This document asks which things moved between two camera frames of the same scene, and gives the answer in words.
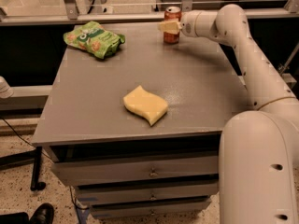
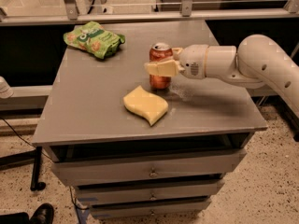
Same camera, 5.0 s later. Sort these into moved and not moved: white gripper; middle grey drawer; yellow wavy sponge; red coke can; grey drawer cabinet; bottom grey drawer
Moved: white gripper; red coke can
Not moved: yellow wavy sponge; grey drawer cabinet; middle grey drawer; bottom grey drawer
